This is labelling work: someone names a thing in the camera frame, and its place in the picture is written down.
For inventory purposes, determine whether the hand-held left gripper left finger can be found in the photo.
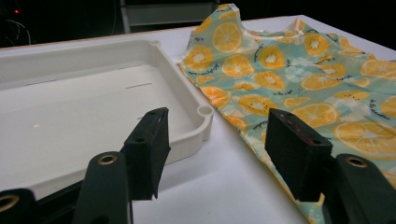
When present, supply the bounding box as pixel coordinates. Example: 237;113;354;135
120;106;172;201

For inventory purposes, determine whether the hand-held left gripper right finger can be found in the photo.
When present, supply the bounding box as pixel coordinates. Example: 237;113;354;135
264;107;334;203

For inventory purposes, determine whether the white plastic tray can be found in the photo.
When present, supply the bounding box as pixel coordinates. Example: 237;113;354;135
0;38;215;200

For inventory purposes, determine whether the fruit print cloth bag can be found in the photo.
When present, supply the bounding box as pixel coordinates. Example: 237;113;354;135
177;3;396;224

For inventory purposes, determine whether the black cable bundle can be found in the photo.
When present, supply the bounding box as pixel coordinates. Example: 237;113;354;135
0;18;33;48

